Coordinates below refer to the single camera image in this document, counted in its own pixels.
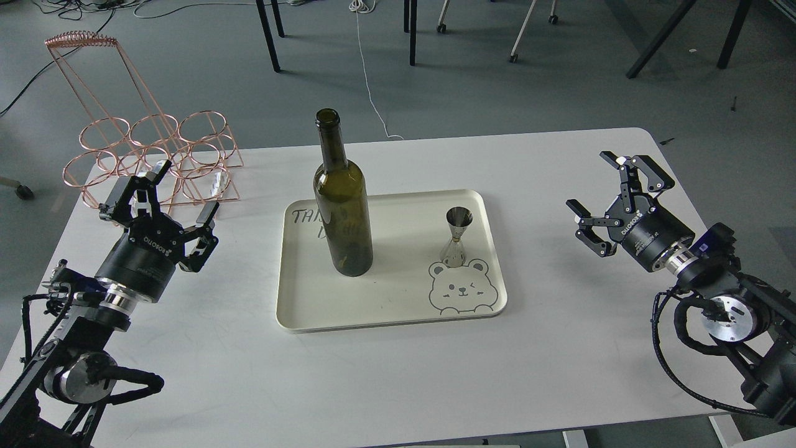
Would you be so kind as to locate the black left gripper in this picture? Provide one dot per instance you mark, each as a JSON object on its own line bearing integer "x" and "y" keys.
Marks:
{"x": 144, "y": 258}

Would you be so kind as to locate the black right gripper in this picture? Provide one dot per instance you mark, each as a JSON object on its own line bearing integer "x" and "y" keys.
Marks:
{"x": 653, "y": 233}

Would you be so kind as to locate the steel double jigger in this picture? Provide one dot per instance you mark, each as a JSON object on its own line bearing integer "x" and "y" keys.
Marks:
{"x": 453, "y": 253}

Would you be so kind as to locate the dark green wine bottle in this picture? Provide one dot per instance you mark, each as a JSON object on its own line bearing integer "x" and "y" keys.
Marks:
{"x": 340, "y": 192}

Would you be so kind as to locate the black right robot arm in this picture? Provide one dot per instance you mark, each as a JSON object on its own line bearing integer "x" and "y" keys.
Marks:
{"x": 720, "y": 310}

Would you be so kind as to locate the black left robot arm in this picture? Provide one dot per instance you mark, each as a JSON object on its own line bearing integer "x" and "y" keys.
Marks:
{"x": 68, "y": 378}

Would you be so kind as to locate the chair caster left edge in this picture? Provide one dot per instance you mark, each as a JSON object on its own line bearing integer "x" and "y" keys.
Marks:
{"x": 22, "y": 192}

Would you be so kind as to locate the white office chair base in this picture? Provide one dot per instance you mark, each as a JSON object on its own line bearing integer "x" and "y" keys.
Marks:
{"x": 470, "y": 19}

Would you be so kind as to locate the cream tray with bear print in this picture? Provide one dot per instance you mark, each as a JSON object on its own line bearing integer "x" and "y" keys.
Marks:
{"x": 407, "y": 282}

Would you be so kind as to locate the copper wire bottle rack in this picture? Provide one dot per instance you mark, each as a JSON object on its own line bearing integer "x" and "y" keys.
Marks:
{"x": 201, "y": 147}

